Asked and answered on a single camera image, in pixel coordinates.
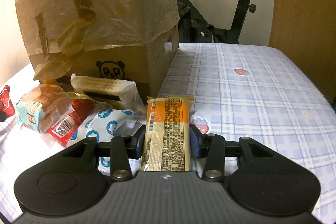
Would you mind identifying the checked tablecloth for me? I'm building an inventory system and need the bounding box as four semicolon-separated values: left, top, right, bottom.
0;42;336;224

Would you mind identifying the wafer packet in clear wrap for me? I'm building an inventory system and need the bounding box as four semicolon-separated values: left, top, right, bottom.
70;73;146;113

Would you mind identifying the white packet with blue bones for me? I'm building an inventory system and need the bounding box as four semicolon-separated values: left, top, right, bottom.
77;105;135;175

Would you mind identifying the bread packet with blue label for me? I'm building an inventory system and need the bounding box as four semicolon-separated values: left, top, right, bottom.
15;84;73;134

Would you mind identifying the cardboard box with plastic liner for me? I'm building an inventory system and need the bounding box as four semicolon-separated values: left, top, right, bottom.
14;0;180;95

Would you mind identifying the wooden panel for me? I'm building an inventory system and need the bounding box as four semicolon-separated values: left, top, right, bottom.
268;0;336;107

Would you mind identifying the orange and cream snack packet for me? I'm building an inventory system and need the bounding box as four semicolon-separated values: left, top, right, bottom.
140;94;195;172

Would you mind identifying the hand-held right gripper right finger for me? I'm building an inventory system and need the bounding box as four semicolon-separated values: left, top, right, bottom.
189;123;276;182

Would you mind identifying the red packet with barcode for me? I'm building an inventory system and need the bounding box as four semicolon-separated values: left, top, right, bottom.
47;97;96;146

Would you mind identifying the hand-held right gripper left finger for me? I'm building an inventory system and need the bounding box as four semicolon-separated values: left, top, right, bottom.
62;125;147;182

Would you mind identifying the red packet with white print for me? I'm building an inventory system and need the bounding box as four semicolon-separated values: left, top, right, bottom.
0;85;16;123

